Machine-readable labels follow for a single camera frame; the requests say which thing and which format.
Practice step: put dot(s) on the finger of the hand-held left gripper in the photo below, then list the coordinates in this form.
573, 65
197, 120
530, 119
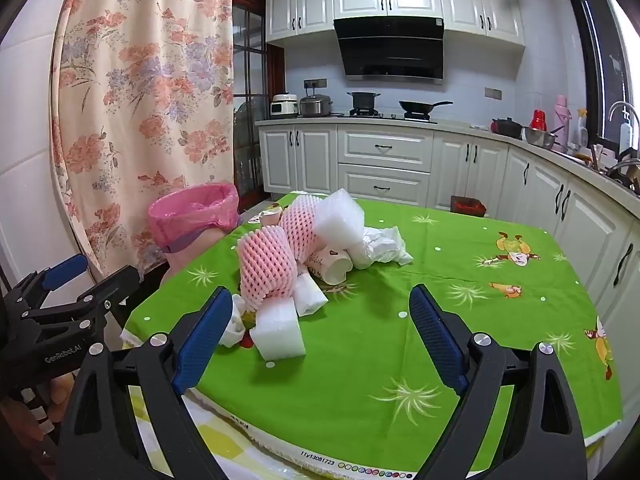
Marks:
112, 282
65, 270

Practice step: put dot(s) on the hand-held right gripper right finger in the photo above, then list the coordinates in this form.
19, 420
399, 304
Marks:
440, 340

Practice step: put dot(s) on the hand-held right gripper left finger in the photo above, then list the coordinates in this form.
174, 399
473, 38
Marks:
205, 340

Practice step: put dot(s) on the pink lined trash bin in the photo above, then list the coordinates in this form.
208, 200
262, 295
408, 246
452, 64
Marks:
195, 210

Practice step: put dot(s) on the person's left hand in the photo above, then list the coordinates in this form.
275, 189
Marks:
61, 391

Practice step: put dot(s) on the white crumpled paper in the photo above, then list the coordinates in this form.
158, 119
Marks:
236, 327

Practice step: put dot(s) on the green cartoon tablecloth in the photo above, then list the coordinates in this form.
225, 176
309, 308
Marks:
375, 310

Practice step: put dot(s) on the white foam block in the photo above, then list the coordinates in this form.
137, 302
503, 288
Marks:
277, 332

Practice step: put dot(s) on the pink foam fruit net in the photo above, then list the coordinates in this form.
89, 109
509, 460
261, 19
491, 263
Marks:
265, 270
300, 225

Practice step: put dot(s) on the yellow checked cloth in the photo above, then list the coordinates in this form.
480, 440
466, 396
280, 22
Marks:
225, 435

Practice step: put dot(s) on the small white foam piece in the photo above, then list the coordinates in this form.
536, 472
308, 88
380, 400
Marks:
310, 297

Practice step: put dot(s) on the printed paper cup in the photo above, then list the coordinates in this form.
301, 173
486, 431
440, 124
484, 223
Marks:
330, 265

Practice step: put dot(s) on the dark floor bin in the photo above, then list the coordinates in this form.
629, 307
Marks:
467, 206

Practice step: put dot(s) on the small pink cup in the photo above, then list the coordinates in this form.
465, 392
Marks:
270, 217

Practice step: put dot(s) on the white bubble wrap piece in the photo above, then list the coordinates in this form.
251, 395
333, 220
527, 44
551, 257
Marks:
340, 220

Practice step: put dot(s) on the floral curtain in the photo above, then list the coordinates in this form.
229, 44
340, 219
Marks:
140, 110

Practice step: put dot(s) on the white lower cabinets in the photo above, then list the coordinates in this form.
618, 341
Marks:
385, 160

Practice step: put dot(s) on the dark red pot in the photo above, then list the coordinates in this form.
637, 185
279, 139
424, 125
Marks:
506, 127

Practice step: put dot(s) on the steel bowl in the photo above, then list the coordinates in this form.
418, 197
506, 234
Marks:
539, 137

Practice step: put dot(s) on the black gas stove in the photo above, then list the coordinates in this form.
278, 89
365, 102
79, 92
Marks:
390, 116

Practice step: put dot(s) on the black frying pan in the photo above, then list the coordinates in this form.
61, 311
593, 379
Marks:
417, 107

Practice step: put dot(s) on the red container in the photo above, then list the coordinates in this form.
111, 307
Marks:
538, 119

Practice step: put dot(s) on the white rice cooker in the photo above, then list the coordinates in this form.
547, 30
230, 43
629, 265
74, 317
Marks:
284, 106

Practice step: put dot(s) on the black cooking pot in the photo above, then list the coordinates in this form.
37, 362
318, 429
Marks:
364, 101

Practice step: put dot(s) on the yellow spray bottle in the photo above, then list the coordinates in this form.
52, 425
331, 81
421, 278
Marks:
582, 130

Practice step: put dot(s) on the pink thermos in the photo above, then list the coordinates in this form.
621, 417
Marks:
563, 117

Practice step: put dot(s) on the silver pressure cooker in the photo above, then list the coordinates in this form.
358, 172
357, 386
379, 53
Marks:
316, 106

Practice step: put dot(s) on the wooden glass door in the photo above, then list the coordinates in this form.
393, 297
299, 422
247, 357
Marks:
275, 75

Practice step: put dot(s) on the white soap bottle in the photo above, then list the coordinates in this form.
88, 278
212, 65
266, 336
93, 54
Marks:
626, 137

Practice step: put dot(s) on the chrome faucet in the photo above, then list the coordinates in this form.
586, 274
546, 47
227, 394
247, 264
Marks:
617, 106

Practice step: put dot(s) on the black range hood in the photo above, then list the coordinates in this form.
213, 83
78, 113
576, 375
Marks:
390, 50

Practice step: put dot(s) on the dark framed window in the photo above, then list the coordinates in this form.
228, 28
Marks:
595, 60

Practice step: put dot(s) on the grey wall socket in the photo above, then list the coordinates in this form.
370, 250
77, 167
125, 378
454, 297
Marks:
492, 93
315, 83

